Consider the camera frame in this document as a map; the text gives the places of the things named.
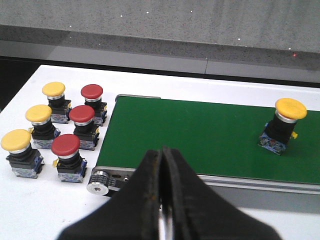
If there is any red push button near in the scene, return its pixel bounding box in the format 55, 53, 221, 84
51, 134, 87, 183

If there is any red push button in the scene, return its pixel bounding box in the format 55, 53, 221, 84
51, 134, 87, 183
80, 84, 107, 126
69, 105, 100, 151

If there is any red push button middle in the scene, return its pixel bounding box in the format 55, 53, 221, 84
69, 105, 100, 151

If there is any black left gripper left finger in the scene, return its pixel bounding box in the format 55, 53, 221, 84
58, 150, 159, 240

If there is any grey stone counter slab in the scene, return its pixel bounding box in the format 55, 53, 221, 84
0, 0, 320, 68

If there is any aluminium conveyor frame rail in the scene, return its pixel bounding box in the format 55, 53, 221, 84
91, 166, 320, 196

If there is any red push button far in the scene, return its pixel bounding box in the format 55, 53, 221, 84
80, 84, 107, 126

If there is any yellow push button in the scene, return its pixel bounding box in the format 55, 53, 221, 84
42, 81, 72, 124
0, 129, 44, 179
258, 97, 308, 156
25, 104, 61, 149

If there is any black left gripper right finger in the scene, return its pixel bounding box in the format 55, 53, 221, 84
161, 147, 281, 240

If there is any conveyor end roller pulley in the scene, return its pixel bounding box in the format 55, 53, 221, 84
86, 170, 110, 196

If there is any green conveyor belt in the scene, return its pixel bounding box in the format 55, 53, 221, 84
97, 96, 320, 185

